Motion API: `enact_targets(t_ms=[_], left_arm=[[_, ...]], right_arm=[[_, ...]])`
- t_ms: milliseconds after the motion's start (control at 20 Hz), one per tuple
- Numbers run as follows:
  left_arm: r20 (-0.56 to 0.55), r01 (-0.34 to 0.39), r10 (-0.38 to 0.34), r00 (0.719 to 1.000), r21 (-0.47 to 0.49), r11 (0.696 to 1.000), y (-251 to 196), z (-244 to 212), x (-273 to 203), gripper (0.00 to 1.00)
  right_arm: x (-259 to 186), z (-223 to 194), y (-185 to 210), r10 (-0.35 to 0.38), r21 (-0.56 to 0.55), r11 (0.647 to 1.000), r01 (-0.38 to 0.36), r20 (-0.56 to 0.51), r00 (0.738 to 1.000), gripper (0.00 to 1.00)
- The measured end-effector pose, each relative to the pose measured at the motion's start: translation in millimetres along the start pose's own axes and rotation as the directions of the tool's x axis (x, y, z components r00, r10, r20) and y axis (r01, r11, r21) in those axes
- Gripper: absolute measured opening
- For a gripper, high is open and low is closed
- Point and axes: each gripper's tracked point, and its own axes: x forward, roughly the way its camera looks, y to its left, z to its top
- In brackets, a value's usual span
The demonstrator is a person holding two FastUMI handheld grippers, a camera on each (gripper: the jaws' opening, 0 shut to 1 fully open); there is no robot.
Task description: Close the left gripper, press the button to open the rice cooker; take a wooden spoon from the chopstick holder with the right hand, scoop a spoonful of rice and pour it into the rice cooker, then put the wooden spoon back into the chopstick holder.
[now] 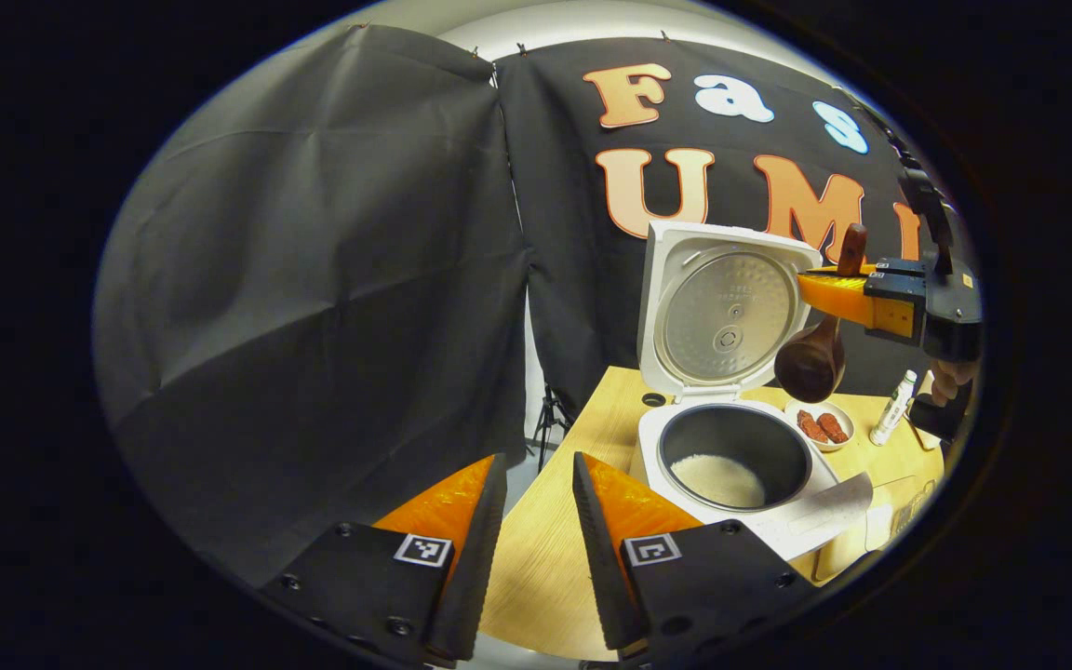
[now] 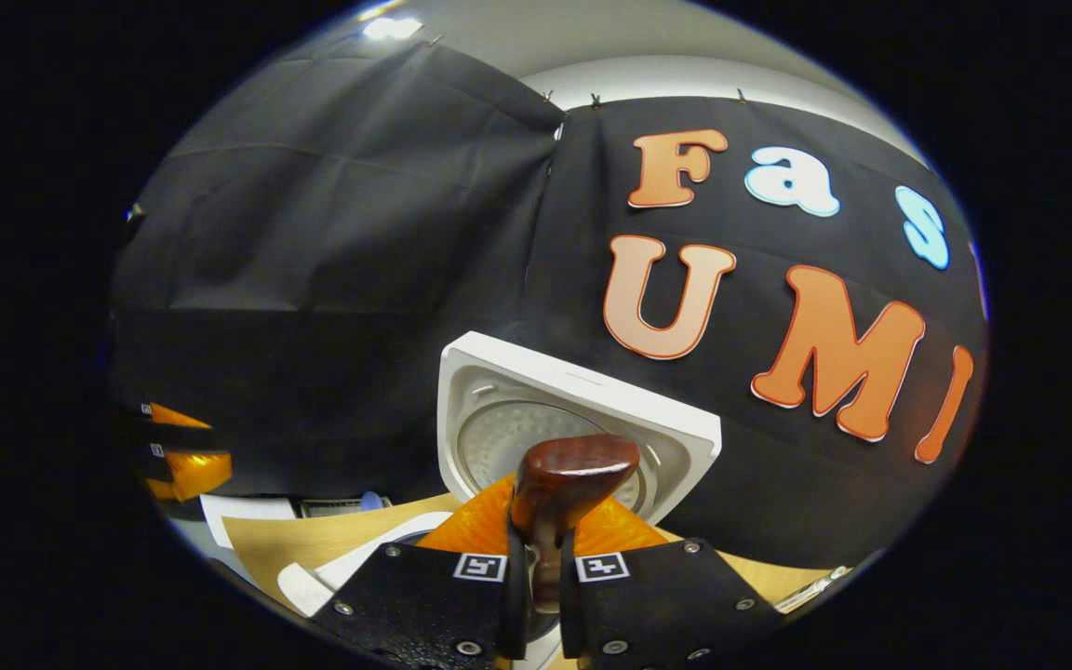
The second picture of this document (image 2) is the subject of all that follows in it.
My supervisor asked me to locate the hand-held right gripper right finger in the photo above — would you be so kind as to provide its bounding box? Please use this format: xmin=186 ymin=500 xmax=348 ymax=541
xmin=559 ymin=498 xmax=784 ymax=670

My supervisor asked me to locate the brown wooden spoon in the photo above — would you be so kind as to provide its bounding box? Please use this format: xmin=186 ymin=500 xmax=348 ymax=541
xmin=510 ymin=434 xmax=641 ymax=615

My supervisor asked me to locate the ceiling light panel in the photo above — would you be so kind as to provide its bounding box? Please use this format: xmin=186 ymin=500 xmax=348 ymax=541
xmin=361 ymin=14 xmax=425 ymax=40

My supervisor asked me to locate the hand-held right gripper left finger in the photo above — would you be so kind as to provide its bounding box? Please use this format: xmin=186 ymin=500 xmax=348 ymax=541
xmin=311 ymin=473 xmax=529 ymax=670

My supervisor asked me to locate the white rice cooker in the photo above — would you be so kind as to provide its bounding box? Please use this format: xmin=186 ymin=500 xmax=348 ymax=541
xmin=277 ymin=331 xmax=723 ymax=620

